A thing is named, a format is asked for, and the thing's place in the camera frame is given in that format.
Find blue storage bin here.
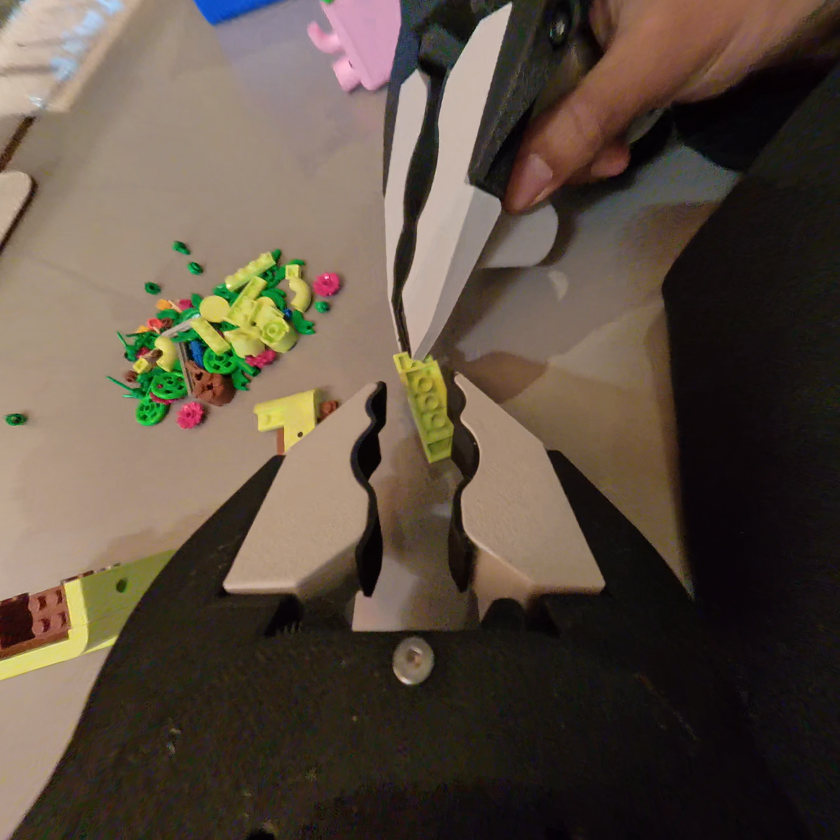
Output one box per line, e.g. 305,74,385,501
192,0,290,26

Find pink toy figure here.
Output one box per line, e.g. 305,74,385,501
307,0,403,93

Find long lime toy plate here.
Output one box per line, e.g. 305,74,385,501
392,352,455,464

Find person's right hand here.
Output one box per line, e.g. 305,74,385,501
505,0,840,214

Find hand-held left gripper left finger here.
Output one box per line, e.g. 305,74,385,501
223,381,388,621

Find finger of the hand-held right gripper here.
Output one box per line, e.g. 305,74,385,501
384,62,434,349
402,3,513,362

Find pile of small toy bricks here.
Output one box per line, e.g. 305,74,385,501
108,249,343,431

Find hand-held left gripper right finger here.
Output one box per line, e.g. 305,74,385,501
448,374,606,621

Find short lime toy plate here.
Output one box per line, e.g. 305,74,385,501
403,367,452,437

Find laminated instruction sheet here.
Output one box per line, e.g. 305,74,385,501
0,0,144,118

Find lime brick box with brown bricks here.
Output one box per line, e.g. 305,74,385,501
0,548,177,681

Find person's black clothing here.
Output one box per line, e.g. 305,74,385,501
659,62,840,840

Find lime bracket build with brown plate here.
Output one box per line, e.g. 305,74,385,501
254,389,340,455

